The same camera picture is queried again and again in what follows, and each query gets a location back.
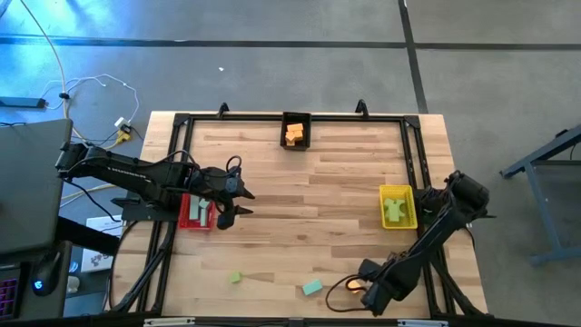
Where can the black frame clamp hook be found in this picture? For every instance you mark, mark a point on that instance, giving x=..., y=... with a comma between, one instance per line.
x=361, y=108
x=223, y=109

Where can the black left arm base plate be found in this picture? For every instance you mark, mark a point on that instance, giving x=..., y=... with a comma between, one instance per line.
x=136, y=211

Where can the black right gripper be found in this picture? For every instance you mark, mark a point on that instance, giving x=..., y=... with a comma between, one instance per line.
x=397, y=277

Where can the black desk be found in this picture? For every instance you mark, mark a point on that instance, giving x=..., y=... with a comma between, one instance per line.
x=45, y=309

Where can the orange square block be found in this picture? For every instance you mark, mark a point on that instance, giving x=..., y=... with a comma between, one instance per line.
x=355, y=286

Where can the long teal block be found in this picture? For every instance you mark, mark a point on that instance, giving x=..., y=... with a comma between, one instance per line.
x=194, y=208

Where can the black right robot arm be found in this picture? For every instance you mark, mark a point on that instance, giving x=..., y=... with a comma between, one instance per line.
x=436, y=231

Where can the blue-grey metal table frame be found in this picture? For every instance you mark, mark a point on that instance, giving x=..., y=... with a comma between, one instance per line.
x=542, y=209

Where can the grey computer monitor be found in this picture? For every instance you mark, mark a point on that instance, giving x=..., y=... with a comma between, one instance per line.
x=32, y=200

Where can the black computer mouse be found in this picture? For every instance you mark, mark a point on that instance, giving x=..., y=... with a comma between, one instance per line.
x=45, y=272

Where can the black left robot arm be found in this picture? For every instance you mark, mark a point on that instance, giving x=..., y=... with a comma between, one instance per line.
x=127, y=172

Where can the white paper booklet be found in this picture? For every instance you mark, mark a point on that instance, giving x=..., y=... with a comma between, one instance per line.
x=100, y=227

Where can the black plastic basket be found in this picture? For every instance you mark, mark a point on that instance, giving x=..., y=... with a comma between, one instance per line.
x=285, y=119

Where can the black floor tape strip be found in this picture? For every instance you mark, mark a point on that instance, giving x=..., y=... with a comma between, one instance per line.
x=418, y=82
x=181, y=43

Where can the yellow plastic basket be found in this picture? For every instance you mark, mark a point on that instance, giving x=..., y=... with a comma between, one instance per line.
x=408, y=213

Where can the backlit black keyboard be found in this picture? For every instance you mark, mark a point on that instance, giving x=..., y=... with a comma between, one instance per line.
x=8, y=297

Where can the white plug adapter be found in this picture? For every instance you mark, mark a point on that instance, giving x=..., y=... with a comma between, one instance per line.
x=121, y=122

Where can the black power strip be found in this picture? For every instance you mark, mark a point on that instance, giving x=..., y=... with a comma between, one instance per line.
x=22, y=102

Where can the silver metal bracket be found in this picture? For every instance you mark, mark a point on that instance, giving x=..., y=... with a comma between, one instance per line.
x=168, y=322
x=422, y=323

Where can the red plastic basket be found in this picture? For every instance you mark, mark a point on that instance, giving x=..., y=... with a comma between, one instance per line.
x=184, y=220

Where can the yellow plug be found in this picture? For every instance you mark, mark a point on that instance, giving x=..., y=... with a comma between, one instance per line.
x=123, y=136

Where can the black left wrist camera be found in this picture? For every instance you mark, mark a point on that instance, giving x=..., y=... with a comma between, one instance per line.
x=227, y=220

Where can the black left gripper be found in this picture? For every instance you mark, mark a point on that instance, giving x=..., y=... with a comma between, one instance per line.
x=220, y=188

